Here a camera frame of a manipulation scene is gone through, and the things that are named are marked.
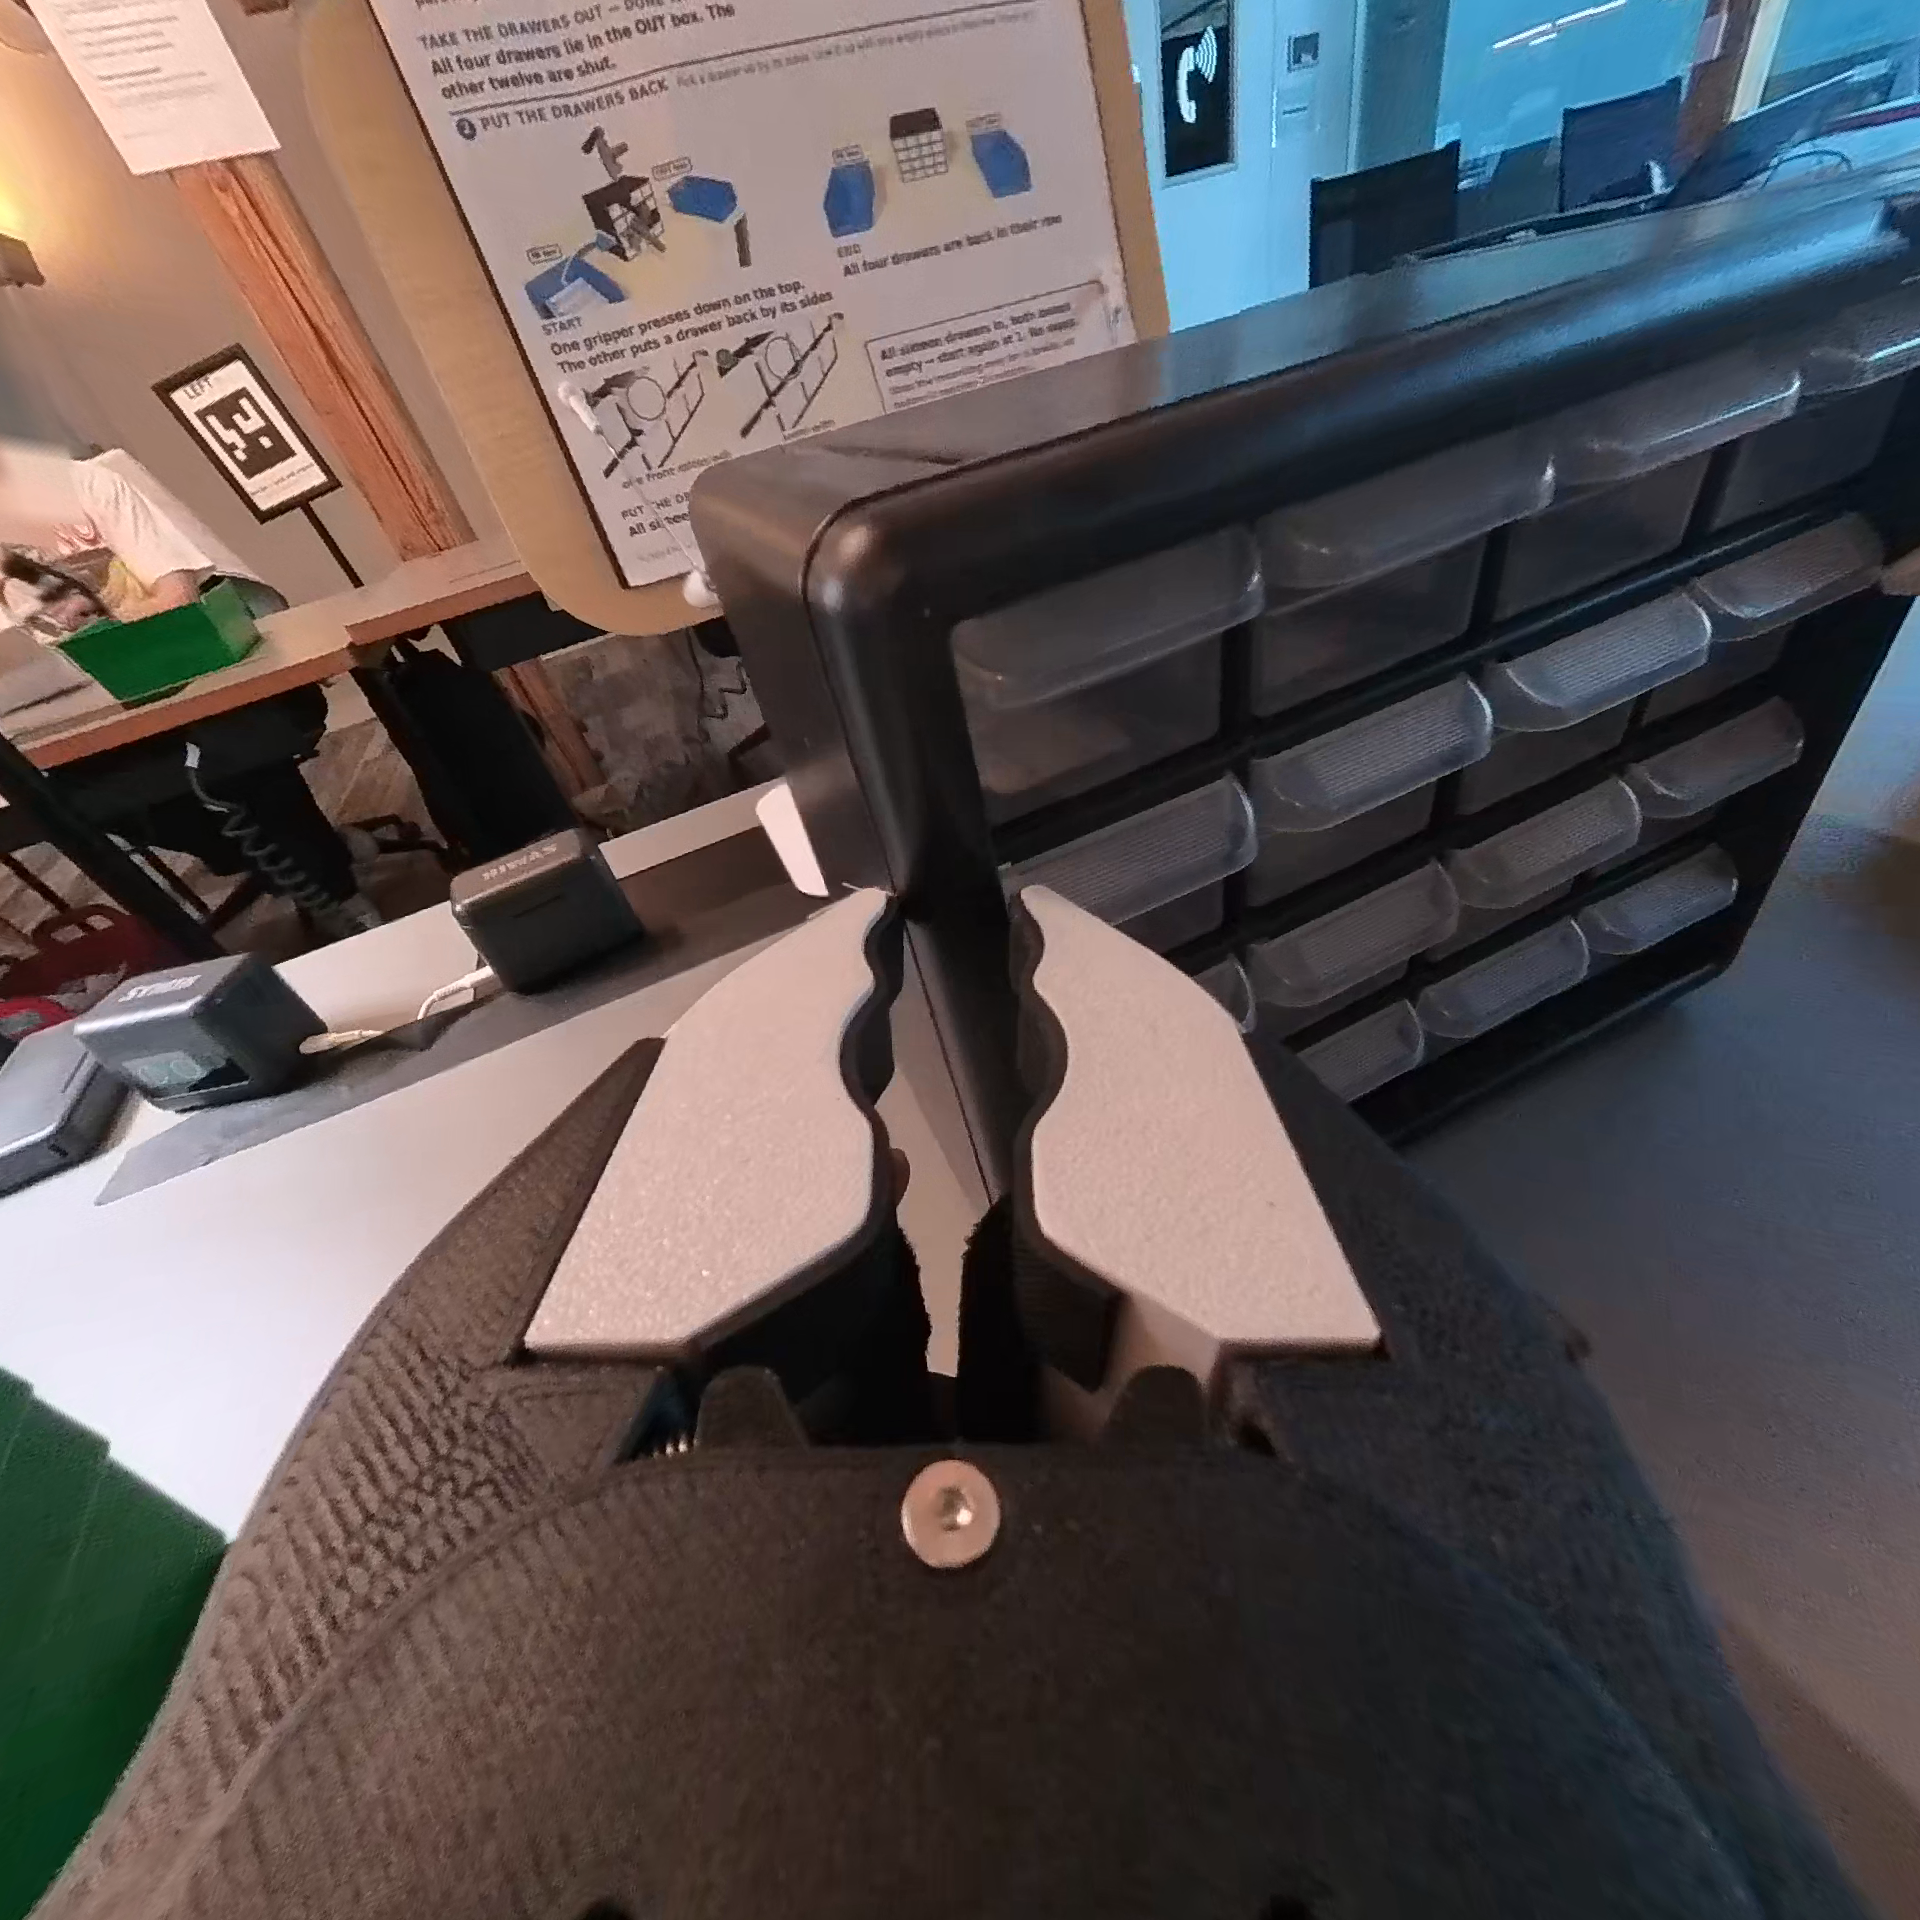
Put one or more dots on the green plastic bin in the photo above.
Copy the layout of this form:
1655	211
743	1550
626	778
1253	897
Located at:
165	643
77	1651

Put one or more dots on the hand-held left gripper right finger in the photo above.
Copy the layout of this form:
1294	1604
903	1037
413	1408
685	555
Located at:
1187	1170

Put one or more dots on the red bag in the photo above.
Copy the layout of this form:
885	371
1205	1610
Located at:
67	945

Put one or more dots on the white wall notice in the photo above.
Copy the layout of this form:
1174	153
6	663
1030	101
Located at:
152	77

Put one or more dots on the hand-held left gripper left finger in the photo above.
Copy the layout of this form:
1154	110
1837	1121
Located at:
737	1170

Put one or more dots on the white instruction sheet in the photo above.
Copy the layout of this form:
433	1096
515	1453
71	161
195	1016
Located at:
721	180

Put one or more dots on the black drawer cabinet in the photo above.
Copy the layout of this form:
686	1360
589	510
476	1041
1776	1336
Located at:
842	510

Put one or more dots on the black phone sign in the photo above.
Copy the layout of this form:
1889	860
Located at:
1196	90

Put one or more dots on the grey charger box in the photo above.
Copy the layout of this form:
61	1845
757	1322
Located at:
548	921
181	1037
45	1102

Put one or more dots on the wooden instruction board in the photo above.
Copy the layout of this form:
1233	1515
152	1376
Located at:
343	151

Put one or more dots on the marker sign on stand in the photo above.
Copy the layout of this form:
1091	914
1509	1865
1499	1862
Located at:
251	434

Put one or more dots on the long wooden table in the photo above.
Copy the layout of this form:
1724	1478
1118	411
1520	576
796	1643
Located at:
437	592

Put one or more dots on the rows of small clear drawers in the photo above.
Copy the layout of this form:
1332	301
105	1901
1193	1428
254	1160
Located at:
1349	750

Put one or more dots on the wooden post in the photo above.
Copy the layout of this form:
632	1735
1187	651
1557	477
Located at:
303	301

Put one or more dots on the black office chair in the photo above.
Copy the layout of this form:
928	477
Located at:
1388	217
1622	142

